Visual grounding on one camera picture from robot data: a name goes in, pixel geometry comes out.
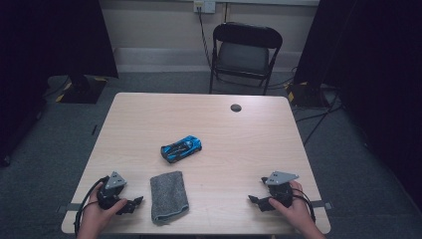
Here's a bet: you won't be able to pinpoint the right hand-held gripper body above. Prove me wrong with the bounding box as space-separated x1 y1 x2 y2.
261 170 300 209

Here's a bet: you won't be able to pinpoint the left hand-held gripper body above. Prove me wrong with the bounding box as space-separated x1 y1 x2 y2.
97 170 129 211

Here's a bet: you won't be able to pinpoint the grey cloth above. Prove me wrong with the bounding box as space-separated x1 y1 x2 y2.
149 170 190 226

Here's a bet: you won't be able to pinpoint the blue toy car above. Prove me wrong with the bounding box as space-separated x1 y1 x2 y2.
160 134 203 164

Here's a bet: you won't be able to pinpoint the person's right hand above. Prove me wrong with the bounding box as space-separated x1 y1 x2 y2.
268 180 319 233

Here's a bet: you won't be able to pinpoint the person's left hand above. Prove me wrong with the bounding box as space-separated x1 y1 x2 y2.
77 182 128 235

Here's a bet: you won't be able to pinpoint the grey tape strip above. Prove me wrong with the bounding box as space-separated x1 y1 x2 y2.
310 199 333 211
56 202 84 214

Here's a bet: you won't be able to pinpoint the black stand base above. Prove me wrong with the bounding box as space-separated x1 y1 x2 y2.
55 75 109 105
284 81 333 110

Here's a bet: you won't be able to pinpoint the black folding chair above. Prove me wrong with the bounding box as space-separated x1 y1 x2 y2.
208 21 284 97

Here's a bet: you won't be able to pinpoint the black curtain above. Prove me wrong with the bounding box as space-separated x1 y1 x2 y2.
293 0 422 210
0 0 119 167

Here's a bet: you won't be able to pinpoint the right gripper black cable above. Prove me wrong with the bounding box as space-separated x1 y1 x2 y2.
292 188 317 224

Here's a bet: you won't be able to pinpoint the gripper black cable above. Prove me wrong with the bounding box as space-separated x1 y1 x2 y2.
292 188 317 224
74 175 110 238

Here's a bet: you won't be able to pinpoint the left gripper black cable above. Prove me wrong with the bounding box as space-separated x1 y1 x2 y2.
74 175 110 238

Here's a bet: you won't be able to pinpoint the black floor cables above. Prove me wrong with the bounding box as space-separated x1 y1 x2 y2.
294 91 346 147

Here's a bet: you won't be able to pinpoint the black socket cable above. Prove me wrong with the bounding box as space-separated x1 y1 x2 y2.
197 6 214 69

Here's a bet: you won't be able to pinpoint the white wall socket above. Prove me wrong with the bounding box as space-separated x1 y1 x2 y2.
193 0 217 15

